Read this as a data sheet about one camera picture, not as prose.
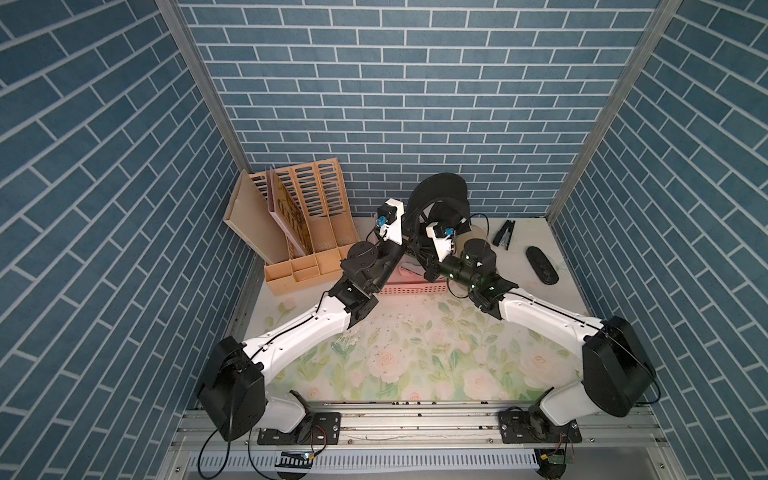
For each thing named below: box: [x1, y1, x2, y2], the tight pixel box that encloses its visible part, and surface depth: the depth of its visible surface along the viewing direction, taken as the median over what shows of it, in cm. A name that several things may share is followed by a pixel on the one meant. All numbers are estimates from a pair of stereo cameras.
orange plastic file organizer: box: [249, 158, 360, 296], surface depth 105 cm
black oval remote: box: [526, 246, 560, 285], surface depth 107 cm
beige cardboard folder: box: [223, 169, 291, 265], surface depth 95 cm
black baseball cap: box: [406, 172, 472, 265], surface depth 71 cm
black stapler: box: [492, 220, 516, 251], surface depth 117 cm
